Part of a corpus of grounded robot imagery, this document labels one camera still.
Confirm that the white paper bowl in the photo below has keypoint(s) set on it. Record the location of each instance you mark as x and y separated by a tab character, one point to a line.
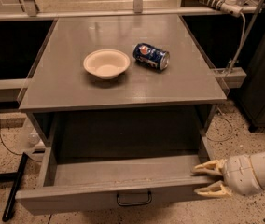
106	63

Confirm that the blue pepsi can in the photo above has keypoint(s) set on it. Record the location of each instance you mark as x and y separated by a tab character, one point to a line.
154	57

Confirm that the grey top drawer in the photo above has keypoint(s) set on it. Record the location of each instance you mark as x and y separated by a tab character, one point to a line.
80	186

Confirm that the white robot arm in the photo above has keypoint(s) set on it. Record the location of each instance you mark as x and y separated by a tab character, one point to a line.
258	163

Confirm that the grey drawer cabinet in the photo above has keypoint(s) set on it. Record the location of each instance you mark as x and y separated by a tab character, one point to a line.
60	83

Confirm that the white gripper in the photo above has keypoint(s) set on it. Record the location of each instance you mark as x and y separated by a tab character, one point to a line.
240	174

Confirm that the black metal floor stand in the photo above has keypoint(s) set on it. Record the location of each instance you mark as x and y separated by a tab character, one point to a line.
15	178

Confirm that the black top drawer handle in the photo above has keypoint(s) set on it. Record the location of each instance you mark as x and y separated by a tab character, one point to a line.
134	199

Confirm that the white power strip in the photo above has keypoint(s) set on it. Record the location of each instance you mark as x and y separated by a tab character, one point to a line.
227	6

